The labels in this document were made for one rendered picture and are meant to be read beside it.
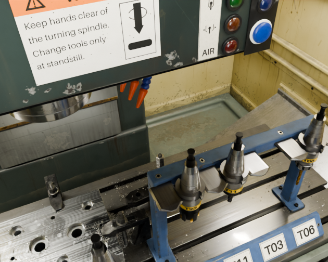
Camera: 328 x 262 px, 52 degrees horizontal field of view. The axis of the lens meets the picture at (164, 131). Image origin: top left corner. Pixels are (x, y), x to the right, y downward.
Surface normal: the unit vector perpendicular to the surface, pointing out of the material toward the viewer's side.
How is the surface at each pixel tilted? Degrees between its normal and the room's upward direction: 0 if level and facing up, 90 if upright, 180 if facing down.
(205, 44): 90
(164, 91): 90
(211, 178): 0
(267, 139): 0
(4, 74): 90
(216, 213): 0
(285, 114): 24
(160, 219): 90
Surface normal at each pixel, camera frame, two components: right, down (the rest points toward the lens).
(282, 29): -0.91, 0.29
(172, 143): -0.03, -0.75
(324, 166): -0.40, -0.57
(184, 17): 0.40, 0.59
